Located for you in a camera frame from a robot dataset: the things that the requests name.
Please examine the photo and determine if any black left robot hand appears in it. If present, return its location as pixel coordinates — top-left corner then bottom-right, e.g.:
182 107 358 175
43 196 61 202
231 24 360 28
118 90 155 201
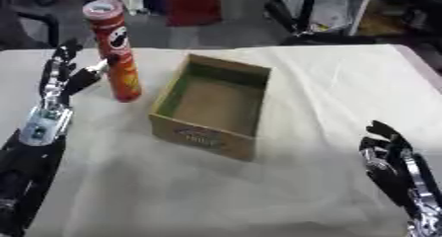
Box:
36 38 112 111

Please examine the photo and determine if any black stand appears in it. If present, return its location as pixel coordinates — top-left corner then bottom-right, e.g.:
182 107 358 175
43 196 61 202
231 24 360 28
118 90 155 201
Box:
263 0 380 47

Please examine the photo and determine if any red chips can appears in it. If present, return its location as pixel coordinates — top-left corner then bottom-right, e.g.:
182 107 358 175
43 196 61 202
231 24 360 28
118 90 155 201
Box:
81 0 145 104

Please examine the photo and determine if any red bag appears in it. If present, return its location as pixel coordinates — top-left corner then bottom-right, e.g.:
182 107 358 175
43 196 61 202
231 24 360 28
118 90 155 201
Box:
160 0 225 28

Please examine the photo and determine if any tan cardboard box green inside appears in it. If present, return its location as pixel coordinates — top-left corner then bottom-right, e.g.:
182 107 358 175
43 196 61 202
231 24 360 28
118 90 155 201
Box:
146 52 275 163

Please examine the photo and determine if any black chair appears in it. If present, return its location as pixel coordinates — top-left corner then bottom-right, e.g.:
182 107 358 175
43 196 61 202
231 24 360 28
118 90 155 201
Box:
0 7 62 51

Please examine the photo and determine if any white table leg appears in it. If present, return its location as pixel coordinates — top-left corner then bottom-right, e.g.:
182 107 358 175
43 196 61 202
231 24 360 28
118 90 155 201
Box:
345 0 382 38

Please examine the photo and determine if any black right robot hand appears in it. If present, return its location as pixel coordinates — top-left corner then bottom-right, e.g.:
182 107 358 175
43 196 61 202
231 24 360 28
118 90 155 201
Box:
357 119 425 209

